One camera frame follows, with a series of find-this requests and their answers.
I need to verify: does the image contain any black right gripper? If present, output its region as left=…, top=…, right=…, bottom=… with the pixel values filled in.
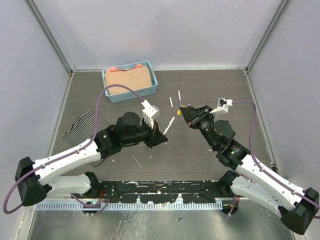
left=180, top=104, right=218, bottom=150

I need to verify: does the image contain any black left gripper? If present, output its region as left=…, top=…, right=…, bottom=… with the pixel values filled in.
left=122, top=117, right=168, bottom=149

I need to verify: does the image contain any white pen yellow end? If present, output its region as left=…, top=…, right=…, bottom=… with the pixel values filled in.
left=163, top=116, right=176, bottom=136

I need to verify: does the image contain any white pen blue end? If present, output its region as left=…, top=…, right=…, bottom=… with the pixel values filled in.
left=177, top=89, right=182, bottom=107

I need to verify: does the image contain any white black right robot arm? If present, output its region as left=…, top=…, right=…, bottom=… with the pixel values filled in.
left=179, top=105, right=320, bottom=235

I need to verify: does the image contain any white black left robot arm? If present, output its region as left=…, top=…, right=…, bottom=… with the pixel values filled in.
left=14, top=112, right=168, bottom=207

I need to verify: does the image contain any white pen black tip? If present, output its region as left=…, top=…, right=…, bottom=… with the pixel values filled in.
left=169, top=96, right=174, bottom=109

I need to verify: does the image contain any blue plastic basket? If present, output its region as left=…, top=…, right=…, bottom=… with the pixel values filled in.
left=101, top=60, right=158, bottom=103

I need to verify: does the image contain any peach folded cloth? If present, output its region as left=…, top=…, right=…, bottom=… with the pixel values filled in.
left=103, top=63, right=153, bottom=91

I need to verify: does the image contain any black white striped cloth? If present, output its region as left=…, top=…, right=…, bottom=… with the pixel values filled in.
left=62, top=109, right=110, bottom=167

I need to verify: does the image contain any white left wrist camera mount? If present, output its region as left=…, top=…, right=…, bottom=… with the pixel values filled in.
left=141, top=99, right=161, bottom=129

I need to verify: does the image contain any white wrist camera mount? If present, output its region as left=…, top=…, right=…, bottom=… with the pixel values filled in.
left=141, top=99, right=161, bottom=129
left=210, top=98, right=233, bottom=117

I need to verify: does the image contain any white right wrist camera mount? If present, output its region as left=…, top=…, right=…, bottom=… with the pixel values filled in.
left=210, top=98, right=233, bottom=117

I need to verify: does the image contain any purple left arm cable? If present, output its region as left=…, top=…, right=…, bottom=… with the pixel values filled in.
left=2, top=84, right=146, bottom=215

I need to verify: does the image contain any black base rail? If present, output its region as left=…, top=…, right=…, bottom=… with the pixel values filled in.
left=101, top=180, right=234, bottom=204

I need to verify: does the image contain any slotted cable duct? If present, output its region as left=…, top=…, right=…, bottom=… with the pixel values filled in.
left=35, top=200, right=223, bottom=211

